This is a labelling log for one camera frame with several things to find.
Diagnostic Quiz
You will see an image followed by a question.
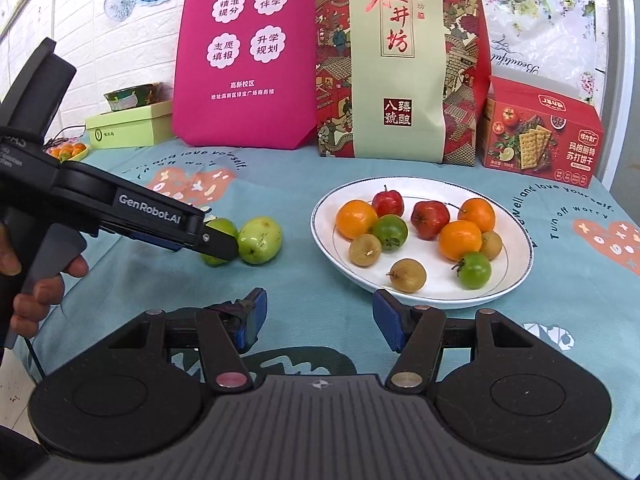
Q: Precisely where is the elongated green fruit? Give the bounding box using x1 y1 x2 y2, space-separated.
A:
201 217 239 266

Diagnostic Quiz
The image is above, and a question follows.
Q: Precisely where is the round green apple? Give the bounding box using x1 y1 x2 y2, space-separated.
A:
238 217 283 266

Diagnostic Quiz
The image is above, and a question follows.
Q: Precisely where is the brown longan fruit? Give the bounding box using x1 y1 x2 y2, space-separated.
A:
348 233 382 268
480 231 503 261
387 258 426 294

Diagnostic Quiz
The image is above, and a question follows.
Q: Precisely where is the green tomato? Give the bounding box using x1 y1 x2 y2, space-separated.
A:
452 252 491 289
371 214 409 252

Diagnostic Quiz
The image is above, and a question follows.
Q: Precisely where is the large orange tangerine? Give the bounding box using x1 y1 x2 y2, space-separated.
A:
335 200 378 240

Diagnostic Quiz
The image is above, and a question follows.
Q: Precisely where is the yellow tray with fruits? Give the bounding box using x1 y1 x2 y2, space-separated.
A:
46 142 89 162

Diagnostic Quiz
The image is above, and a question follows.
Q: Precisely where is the person's left hand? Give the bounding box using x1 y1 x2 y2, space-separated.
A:
1 224 89 348

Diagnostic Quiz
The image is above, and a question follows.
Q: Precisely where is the white oval plate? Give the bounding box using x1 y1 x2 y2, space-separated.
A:
310 177 534 310

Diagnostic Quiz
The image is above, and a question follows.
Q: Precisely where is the light green box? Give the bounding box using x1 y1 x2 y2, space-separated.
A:
85 101 174 150

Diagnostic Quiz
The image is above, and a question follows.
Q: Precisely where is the green patterned bowl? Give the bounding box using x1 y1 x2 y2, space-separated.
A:
104 82 162 112

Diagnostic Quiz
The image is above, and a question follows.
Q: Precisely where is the small red apple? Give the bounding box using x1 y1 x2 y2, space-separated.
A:
371 188 405 218

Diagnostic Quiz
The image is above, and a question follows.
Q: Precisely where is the small orange with stem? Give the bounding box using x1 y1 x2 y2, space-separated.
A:
457 197 496 233

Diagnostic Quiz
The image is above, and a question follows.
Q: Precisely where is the magenta fabric bag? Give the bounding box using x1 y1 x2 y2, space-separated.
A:
172 0 316 150

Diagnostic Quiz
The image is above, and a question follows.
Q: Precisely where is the blue printed tablecloth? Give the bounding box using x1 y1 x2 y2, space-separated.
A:
14 140 639 478

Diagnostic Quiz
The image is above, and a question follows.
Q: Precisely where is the red cracker box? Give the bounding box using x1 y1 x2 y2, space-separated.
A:
477 76 604 188

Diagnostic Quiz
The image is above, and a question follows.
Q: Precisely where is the red patterned gift bag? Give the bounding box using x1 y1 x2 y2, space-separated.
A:
316 0 491 166

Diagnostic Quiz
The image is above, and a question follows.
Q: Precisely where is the floral plastic bag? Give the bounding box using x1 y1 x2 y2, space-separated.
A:
482 0 598 104

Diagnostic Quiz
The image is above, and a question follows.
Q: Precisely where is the black cable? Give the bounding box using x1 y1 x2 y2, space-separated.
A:
22 336 48 380

